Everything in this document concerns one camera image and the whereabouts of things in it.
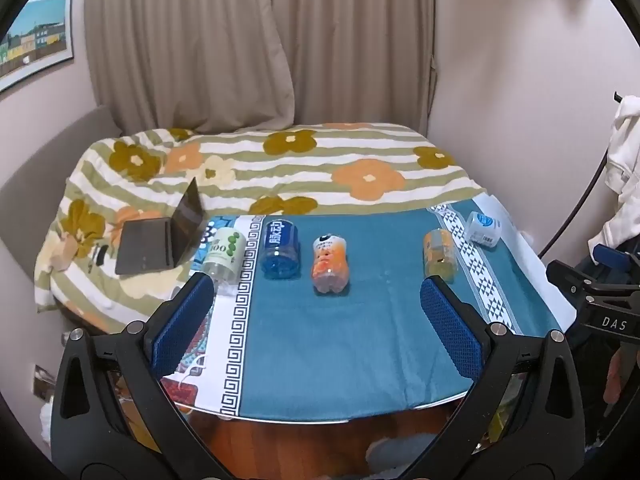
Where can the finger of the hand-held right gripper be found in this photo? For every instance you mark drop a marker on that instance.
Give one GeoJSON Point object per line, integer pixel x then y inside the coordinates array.
{"type": "Point", "coordinates": [575, 277]}
{"type": "Point", "coordinates": [609, 255]}

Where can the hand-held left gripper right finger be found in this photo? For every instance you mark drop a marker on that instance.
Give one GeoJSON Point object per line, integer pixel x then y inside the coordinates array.
{"type": "Point", "coordinates": [452, 332]}

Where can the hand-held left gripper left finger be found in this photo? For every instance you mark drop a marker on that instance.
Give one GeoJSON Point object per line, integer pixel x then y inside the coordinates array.
{"type": "Point", "coordinates": [182, 327]}

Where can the orange yellow label cup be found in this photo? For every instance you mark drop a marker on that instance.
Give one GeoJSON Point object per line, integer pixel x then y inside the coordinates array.
{"type": "Point", "coordinates": [440, 254]}

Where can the green label clear cup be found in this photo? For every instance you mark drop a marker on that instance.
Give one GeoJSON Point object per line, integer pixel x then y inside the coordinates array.
{"type": "Point", "coordinates": [223, 255]}

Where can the white blue label cup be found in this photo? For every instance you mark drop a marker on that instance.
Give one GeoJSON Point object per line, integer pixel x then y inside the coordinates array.
{"type": "Point", "coordinates": [483, 229]}

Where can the blue label clear cup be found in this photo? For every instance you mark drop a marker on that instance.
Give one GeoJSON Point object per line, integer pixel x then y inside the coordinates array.
{"type": "Point", "coordinates": [280, 251]}

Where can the orange white label cup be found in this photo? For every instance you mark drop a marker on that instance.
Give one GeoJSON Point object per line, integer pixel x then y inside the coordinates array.
{"type": "Point", "coordinates": [328, 265]}

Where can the person's right hand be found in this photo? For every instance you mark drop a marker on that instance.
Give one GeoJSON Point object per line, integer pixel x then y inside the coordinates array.
{"type": "Point", "coordinates": [617, 377]}

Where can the white hanging garment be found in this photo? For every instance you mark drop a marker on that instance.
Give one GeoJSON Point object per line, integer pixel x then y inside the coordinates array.
{"type": "Point", "coordinates": [622, 170]}

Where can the grey laptop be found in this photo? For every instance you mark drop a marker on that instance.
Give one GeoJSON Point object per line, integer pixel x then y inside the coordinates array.
{"type": "Point", "coordinates": [157, 242]}

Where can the blue patterned tablecloth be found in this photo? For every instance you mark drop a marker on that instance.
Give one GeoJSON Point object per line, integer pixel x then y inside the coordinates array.
{"type": "Point", "coordinates": [360, 320]}

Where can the small black device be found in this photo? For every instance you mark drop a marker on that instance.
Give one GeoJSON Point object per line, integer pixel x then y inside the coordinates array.
{"type": "Point", "coordinates": [100, 255]}

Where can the grey slipper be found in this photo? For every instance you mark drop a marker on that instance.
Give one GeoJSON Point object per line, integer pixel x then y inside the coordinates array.
{"type": "Point", "coordinates": [400, 452]}

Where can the small photo card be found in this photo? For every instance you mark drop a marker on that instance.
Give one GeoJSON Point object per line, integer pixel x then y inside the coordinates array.
{"type": "Point", "coordinates": [43, 381]}

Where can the floral striped blanket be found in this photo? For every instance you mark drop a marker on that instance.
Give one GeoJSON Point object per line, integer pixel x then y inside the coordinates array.
{"type": "Point", "coordinates": [280, 170]}

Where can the grey upholstered headboard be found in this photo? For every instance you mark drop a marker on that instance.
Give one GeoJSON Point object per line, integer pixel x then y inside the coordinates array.
{"type": "Point", "coordinates": [47, 175]}

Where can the beige curtain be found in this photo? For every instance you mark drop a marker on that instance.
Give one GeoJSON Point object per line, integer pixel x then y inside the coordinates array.
{"type": "Point", "coordinates": [260, 45]}

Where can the framed wall picture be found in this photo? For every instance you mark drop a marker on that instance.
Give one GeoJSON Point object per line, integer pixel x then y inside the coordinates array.
{"type": "Point", "coordinates": [35, 40]}

